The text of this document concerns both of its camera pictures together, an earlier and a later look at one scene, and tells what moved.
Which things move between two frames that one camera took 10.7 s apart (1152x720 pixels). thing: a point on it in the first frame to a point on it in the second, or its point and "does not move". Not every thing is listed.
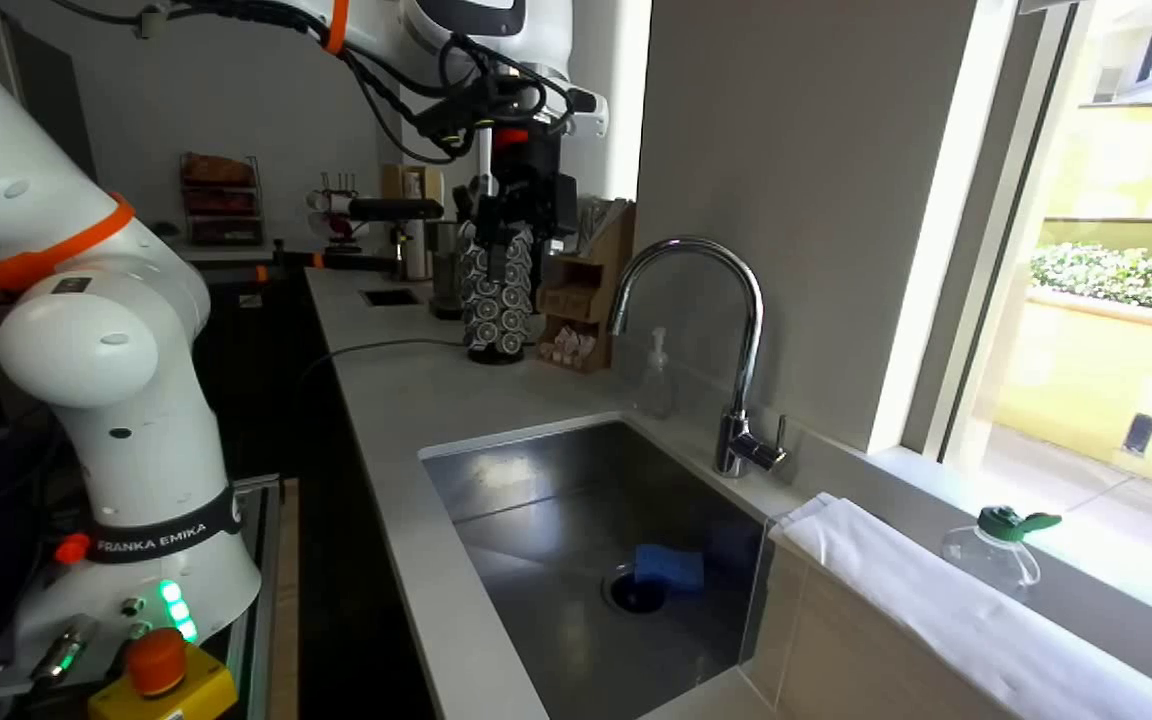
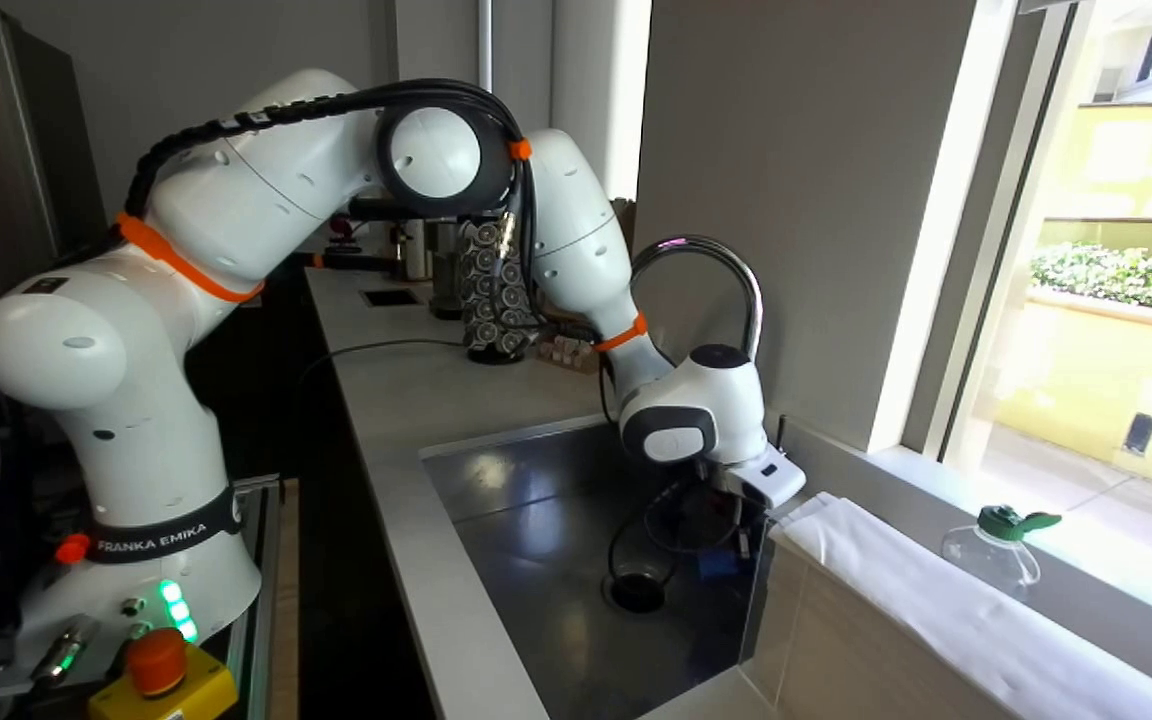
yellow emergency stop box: x=166 y=680 does not move
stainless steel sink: x=553 y=510 does not move
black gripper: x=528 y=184 to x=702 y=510
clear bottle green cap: x=1005 y=530 does not move
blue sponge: x=674 y=567 to x=717 y=561
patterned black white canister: x=499 y=314 does not move
